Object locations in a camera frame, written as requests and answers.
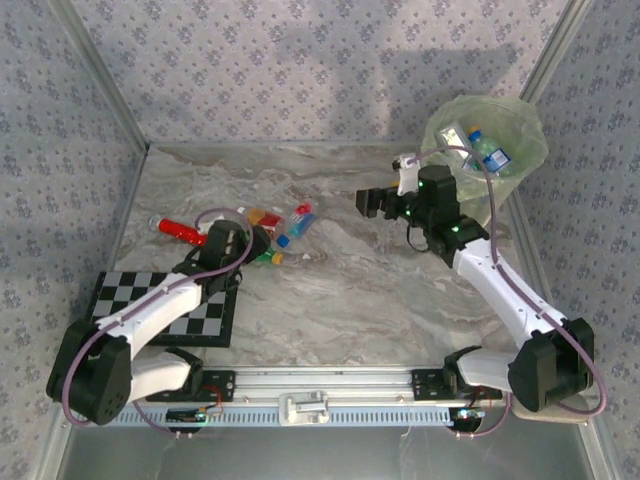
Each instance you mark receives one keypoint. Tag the small green plastic bottle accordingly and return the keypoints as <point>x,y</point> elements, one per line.
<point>267,258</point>

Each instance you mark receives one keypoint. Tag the clear square plastic container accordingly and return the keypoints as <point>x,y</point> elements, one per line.
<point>451,136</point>

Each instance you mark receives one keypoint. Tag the clear bottle blue cap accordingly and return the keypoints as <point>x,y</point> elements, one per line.
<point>487,150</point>
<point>283,241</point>

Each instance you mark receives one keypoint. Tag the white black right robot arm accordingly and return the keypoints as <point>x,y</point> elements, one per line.
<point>500,290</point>

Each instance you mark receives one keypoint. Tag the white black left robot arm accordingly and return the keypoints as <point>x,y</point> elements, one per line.
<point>160,305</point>

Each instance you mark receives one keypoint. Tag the clear bin with green bag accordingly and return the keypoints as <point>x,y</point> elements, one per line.
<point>520,130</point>

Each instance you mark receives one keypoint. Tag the orange red label bottle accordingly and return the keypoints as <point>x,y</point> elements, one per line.
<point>265,220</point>

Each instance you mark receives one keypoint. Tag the blue bottle red cap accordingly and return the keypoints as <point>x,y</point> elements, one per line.
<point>301,220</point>

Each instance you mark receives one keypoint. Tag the red glitter tube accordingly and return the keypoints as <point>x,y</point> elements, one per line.
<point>177,230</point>

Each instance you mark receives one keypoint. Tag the black grey checkerboard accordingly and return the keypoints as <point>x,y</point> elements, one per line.
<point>115,295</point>

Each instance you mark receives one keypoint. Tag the small circuit board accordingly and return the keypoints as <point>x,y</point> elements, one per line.
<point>185,415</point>
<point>467,415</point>

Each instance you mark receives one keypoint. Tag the white plastic clamp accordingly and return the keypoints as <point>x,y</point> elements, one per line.
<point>303,407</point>

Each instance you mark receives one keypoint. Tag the aluminium table side rail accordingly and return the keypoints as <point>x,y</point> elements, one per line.
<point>525,245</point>
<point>126,210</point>

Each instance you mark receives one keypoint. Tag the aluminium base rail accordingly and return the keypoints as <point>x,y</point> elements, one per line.
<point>325,382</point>

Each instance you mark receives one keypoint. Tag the aluminium frame post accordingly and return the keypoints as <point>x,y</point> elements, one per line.
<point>106,75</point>
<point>554,50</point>

